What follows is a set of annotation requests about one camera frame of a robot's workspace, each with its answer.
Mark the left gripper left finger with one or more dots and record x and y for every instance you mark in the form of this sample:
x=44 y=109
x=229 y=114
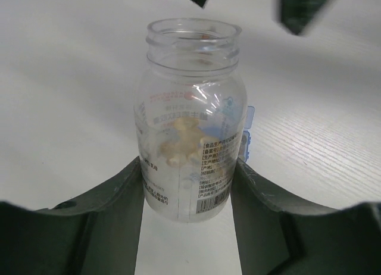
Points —
x=96 y=232

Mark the blue pill organizer box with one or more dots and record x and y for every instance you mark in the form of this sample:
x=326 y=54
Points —
x=246 y=137

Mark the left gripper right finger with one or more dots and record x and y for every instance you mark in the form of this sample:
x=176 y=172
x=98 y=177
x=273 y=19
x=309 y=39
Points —
x=280 y=233

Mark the clear pill bottle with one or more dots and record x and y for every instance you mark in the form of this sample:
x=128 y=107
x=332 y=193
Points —
x=190 y=110

